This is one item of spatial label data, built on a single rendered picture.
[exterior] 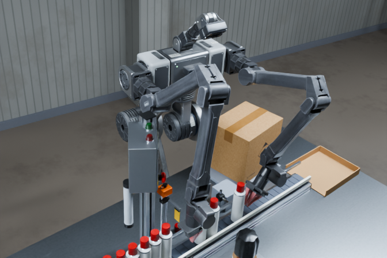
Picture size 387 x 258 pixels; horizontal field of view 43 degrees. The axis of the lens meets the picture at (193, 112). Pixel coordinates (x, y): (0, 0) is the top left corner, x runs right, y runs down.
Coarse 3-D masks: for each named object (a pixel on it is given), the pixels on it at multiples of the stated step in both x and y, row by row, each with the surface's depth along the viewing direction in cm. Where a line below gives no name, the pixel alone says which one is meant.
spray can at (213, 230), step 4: (212, 200) 199; (216, 200) 200; (212, 204) 200; (216, 204) 200; (212, 208) 201; (216, 208) 201; (216, 212) 200; (216, 216) 202; (216, 220) 203; (216, 224) 204; (212, 228) 205; (216, 228) 206; (208, 232) 206; (212, 232) 206; (216, 232) 207; (208, 236) 208
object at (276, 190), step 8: (296, 176) 249; (288, 184) 243; (304, 184) 244; (272, 192) 237; (280, 192) 237; (256, 200) 232; (264, 200) 232; (280, 200) 233; (248, 208) 227; (256, 216) 223; (224, 224) 217; (240, 224) 218; (216, 240) 209; (176, 248) 204; (184, 248) 204; (176, 256) 200
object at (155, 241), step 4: (152, 232) 183; (156, 232) 183; (152, 236) 182; (156, 236) 182; (152, 240) 183; (156, 240) 183; (160, 240) 185; (152, 244) 183; (156, 244) 183; (160, 244) 185; (152, 248) 184; (156, 248) 184; (160, 248) 186; (152, 252) 185; (156, 252) 185; (160, 252) 187; (152, 256) 186; (156, 256) 187; (160, 256) 188
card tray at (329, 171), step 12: (312, 156) 272; (324, 156) 273; (336, 156) 269; (300, 168) 262; (312, 168) 263; (324, 168) 263; (336, 168) 264; (348, 168) 264; (360, 168) 259; (312, 180) 254; (324, 180) 255; (336, 180) 255; (348, 180) 255; (324, 192) 246
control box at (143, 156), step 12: (132, 132) 169; (144, 132) 169; (156, 132) 171; (132, 144) 163; (144, 144) 163; (156, 144) 165; (132, 156) 162; (144, 156) 163; (156, 156) 163; (132, 168) 165; (144, 168) 165; (156, 168) 166; (132, 180) 167; (144, 180) 168; (156, 180) 169; (132, 192) 170; (144, 192) 171
